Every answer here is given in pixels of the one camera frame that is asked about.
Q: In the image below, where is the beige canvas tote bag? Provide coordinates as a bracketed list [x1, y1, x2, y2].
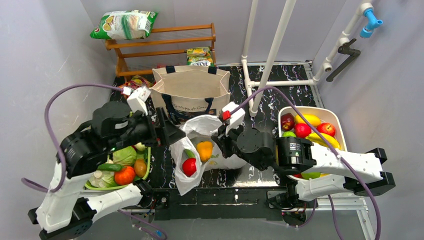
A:
[150, 65, 231, 124]

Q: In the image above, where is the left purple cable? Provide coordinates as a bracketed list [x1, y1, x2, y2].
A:
[21, 83, 168, 240]

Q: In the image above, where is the large green chips bag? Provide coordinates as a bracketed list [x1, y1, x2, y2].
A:
[89, 10, 158, 40]

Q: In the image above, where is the blue pipe fitting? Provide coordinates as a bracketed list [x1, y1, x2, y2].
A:
[359, 8, 384, 39]

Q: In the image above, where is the green cucumber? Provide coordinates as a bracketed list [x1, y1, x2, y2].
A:
[184, 149, 196, 159]

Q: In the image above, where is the red pomegranate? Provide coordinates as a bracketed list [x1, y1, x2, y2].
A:
[182, 158, 197, 177]

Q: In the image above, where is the black lever handle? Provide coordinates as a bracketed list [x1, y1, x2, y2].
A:
[326, 38, 361, 83]

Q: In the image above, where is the white pvc pipe frame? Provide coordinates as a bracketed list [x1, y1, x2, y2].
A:
[240, 0, 374, 97]

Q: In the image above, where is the wooden shelf rack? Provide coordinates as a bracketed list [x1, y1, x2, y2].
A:
[105, 22, 217, 81]

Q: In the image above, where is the dark red apple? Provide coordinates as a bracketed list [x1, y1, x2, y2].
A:
[280, 113, 295, 132]

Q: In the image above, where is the green cabbage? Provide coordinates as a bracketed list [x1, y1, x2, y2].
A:
[112, 146, 137, 166]

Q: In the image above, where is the yellow banana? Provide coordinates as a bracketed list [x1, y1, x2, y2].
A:
[306, 132, 341, 149]

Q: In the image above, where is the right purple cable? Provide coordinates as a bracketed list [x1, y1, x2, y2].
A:
[228, 86, 382, 240]

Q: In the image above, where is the metal base frame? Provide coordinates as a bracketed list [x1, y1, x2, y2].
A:
[61, 187, 377, 240]

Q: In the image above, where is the orange tomato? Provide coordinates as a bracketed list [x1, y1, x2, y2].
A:
[114, 166, 136, 186]

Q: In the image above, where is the green vegetable basket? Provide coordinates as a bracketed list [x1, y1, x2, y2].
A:
[85, 143, 151, 191]

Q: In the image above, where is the purple cable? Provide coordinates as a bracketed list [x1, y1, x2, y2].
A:
[21, 83, 168, 240]
[228, 86, 382, 240]

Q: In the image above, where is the yellow green snack bag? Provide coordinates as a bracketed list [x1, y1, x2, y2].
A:
[185, 47, 215, 67]

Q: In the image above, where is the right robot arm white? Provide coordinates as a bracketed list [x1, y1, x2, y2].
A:
[211, 126, 396, 202]

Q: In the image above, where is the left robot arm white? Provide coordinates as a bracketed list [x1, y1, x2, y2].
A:
[28, 101, 185, 240]

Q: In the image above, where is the orange red snack bag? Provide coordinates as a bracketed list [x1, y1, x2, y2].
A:
[119, 75, 156, 90]

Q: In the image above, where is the white fruit basket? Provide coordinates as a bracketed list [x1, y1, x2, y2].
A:
[277, 105, 349, 181]

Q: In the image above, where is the yellow mango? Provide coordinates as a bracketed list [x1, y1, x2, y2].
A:
[294, 114, 321, 128]

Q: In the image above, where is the orange yellow bell pepper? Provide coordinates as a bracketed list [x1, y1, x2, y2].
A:
[196, 141, 214, 163]

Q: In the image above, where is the white plastic grocery bag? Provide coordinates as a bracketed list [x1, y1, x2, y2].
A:
[169, 115, 247, 196]

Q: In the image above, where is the brown kiwi potato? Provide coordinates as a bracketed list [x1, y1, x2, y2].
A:
[133, 158, 148, 178]

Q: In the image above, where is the light green guava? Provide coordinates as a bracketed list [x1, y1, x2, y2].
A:
[281, 131, 296, 137]

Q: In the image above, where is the small red fruit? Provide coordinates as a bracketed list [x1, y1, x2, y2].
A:
[294, 123, 312, 139]

